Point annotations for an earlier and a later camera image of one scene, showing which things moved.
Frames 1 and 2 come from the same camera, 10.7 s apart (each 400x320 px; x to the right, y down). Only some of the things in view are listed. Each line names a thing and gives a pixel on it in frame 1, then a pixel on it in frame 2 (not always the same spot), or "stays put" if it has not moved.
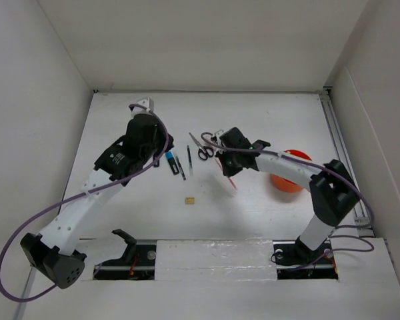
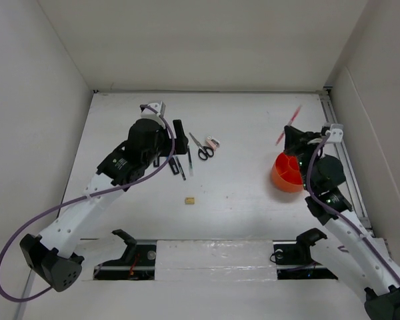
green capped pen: (190, 162) stays put
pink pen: (229, 178) -> (289, 124)
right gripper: (221, 154) -> (296, 140)
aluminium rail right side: (365, 229) stays put
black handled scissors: (204, 152) stays put
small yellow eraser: (189, 201) stays put
